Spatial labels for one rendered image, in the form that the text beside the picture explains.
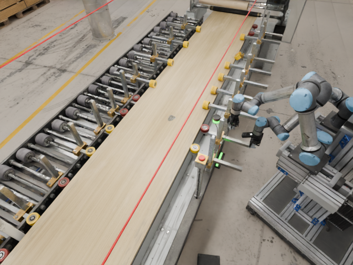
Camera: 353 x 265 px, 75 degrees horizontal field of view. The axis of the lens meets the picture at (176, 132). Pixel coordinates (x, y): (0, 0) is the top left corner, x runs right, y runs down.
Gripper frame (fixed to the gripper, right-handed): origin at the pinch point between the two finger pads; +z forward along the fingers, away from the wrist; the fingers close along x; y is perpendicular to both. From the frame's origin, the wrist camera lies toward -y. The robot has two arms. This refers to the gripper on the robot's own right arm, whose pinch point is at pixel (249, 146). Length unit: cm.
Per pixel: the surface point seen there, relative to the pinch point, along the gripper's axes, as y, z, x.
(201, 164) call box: -25, -38, -58
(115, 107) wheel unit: -134, -5, -7
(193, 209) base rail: -26, 13, -67
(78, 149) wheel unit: -136, -4, -64
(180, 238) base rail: -26, 13, -91
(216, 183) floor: -21, 83, 2
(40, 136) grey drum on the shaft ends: -177, -3, -66
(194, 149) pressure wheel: -41.4, -7.9, -26.8
